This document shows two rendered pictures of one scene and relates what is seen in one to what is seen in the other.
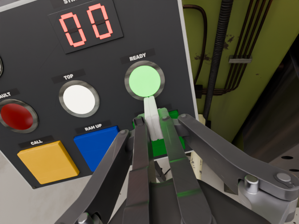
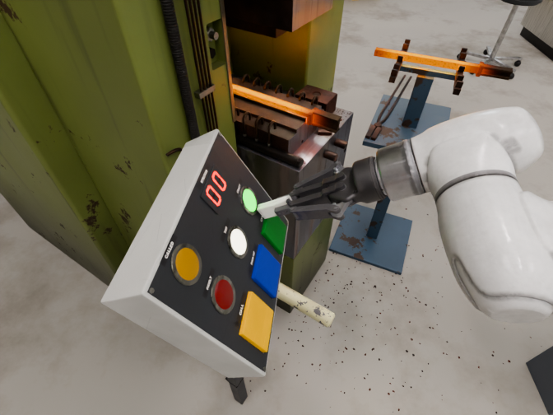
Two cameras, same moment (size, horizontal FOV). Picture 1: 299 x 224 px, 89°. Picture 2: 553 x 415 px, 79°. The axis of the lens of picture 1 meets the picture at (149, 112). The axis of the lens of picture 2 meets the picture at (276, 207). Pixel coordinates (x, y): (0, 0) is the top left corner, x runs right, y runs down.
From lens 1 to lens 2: 0.54 m
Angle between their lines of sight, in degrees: 53
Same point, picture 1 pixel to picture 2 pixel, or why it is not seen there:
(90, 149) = (264, 275)
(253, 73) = not seen: hidden behind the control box
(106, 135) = (262, 254)
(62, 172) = (267, 318)
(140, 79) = (248, 199)
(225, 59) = not seen: hidden behind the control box
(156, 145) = (279, 237)
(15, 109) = (221, 286)
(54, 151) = (255, 300)
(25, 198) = not seen: outside the picture
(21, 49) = (200, 231)
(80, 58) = (223, 211)
